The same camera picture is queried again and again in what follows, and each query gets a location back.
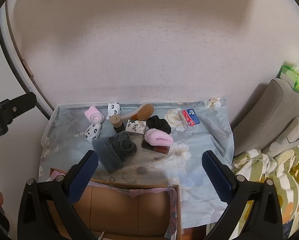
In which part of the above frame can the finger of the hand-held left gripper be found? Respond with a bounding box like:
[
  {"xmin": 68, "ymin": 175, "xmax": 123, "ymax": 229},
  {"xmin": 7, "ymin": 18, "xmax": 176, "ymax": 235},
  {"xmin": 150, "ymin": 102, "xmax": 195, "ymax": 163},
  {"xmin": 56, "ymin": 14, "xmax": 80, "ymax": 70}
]
[{"xmin": 0, "ymin": 92, "xmax": 37, "ymax": 125}]

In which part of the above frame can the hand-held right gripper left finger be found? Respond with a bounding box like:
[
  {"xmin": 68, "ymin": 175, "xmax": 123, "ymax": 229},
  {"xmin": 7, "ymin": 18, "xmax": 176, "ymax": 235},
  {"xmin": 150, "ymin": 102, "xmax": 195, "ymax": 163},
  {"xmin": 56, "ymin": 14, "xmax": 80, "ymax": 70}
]
[{"xmin": 17, "ymin": 150, "xmax": 100, "ymax": 240}]

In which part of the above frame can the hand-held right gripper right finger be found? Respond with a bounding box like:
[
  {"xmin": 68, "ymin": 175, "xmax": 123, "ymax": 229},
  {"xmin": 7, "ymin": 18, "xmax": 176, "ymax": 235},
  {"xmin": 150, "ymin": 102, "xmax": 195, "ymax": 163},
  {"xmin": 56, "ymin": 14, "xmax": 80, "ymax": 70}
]
[{"xmin": 201, "ymin": 150, "xmax": 283, "ymax": 240}]

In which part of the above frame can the brown fuzzy sock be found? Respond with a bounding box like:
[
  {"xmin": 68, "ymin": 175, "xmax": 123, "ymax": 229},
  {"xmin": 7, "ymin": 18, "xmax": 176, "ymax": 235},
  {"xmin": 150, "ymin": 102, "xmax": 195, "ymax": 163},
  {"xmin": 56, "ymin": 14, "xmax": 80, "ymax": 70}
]
[{"xmin": 121, "ymin": 103, "xmax": 155, "ymax": 122}]

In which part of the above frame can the blue-grey floral cloth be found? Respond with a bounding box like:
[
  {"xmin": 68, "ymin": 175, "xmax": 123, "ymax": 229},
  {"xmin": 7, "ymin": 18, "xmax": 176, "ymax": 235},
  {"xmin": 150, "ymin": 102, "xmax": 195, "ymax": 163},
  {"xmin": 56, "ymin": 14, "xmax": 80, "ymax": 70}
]
[{"xmin": 38, "ymin": 96, "xmax": 235, "ymax": 230}]

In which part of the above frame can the grey fuzzy sock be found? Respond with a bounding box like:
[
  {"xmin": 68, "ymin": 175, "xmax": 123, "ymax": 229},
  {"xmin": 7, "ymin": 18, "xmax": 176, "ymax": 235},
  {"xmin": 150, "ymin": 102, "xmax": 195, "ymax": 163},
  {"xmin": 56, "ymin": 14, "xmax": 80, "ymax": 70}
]
[{"xmin": 91, "ymin": 131, "xmax": 138, "ymax": 174}]

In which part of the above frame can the beige door latch plate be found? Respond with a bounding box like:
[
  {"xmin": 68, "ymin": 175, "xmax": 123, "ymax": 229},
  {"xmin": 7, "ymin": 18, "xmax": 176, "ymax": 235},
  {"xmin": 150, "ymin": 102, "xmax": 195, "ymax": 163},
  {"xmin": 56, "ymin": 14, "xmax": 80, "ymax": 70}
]
[{"xmin": 22, "ymin": 59, "xmax": 33, "ymax": 77}]

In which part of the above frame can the white spotted sock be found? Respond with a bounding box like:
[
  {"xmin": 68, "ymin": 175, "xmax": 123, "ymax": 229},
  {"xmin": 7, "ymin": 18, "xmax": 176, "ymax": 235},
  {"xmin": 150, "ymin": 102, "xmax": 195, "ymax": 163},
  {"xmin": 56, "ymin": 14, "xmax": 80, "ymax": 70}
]
[
  {"xmin": 107, "ymin": 102, "xmax": 122, "ymax": 117},
  {"xmin": 85, "ymin": 123, "xmax": 102, "ymax": 142}
]

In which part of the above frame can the cardboard box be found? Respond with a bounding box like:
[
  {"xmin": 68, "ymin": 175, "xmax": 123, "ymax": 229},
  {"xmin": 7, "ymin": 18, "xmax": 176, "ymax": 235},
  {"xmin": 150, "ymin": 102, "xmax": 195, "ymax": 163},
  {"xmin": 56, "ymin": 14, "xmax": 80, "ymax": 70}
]
[{"xmin": 46, "ymin": 167, "xmax": 182, "ymax": 240}]

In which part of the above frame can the dark red rectangular box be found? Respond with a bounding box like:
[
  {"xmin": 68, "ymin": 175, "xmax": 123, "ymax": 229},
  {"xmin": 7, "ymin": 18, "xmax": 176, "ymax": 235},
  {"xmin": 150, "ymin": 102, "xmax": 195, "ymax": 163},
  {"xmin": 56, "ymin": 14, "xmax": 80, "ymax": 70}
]
[{"xmin": 141, "ymin": 140, "xmax": 170, "ymax": 155}]

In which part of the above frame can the pink rolled sock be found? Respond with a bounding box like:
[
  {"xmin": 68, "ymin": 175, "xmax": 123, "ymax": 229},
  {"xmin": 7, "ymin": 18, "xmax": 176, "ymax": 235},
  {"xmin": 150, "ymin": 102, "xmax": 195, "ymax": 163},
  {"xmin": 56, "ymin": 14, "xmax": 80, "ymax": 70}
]
[{"xmin": 84, "ymin": 106, "xmax": 105, "ymax": 124}]

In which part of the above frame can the brown capped bottle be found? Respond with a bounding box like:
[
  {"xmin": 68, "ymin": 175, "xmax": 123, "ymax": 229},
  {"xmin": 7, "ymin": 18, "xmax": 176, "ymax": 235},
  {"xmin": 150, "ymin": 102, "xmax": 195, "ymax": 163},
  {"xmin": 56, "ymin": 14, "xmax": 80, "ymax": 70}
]
[{"xmin": 110, "ymin": 114, "xmax": 126, "ymax": 133}]

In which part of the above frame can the clear floss pick box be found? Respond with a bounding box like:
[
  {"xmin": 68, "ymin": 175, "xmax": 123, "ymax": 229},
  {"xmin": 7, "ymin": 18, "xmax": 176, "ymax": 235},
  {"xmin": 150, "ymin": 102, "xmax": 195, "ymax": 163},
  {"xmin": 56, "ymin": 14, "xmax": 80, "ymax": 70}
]
[{"xmin": 178, "ymin": 107, "xmax": 201, "ymax": 131}]

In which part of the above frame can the green yellow floral blanket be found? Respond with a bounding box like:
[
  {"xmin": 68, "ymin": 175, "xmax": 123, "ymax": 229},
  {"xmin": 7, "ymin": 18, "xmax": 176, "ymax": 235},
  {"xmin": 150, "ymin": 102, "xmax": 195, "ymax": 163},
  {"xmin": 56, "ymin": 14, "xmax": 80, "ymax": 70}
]
[{"xmin": 206, "ymin": 140, "xmax": 299, "ymax": 240}]

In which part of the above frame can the white printed box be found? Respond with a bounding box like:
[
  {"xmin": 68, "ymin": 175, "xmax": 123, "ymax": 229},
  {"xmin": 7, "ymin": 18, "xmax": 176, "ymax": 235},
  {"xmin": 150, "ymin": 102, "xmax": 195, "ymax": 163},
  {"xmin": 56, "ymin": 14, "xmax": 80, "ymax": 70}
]
[{"xmin": 125, "ymin": 119, "xmax": 147, "ymax": 136}]

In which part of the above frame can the pink fuzzy sock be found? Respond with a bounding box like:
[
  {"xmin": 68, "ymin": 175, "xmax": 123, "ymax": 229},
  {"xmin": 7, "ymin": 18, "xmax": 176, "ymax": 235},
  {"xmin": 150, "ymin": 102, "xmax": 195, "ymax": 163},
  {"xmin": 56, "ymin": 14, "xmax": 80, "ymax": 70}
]
[{"xmin": 144, "ymin": 128, "xmax": 174, "ymax": 147}]

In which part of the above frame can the grey cushion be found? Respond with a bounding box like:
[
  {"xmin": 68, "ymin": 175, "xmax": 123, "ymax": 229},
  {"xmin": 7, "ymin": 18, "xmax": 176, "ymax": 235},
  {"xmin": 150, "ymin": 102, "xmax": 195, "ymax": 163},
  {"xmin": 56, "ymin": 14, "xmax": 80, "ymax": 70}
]
[{"xmin": 232, "ymin": 78, "xmax": 299, "ymax": 157}]

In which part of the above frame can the black scrunchie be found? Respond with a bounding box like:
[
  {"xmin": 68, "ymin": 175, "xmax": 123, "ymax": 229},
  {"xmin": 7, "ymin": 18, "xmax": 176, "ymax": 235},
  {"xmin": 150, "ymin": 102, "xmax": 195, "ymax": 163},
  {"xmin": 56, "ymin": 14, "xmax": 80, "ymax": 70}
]
[{"xmin": 146, "ymin": 115, "xmax": 172, "ymax": 135}]

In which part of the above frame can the white pillow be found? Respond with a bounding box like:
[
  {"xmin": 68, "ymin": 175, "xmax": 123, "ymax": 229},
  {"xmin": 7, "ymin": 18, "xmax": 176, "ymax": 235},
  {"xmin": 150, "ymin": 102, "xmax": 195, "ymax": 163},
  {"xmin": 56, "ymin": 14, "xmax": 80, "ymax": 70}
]
[{"xmin": 262, "ymin": 116, "xmax": 299, "ymax": 159}]

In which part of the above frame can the green plastic bag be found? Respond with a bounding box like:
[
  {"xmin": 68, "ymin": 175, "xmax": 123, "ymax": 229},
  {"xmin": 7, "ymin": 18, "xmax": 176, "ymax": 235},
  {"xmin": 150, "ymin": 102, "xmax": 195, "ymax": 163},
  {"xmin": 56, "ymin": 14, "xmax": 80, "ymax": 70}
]
[{"xmin": 276, "ymin": 55, "xmax": 299, "ymax": 94}]

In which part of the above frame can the dark door frame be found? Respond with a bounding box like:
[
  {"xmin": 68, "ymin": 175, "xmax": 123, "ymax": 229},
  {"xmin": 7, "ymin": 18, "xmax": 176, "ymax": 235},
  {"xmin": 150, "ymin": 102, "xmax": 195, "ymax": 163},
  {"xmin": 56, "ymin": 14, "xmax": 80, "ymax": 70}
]
[{"xmin": 0, "ymin": 2, "xmax": 56, "ymax": 119}]

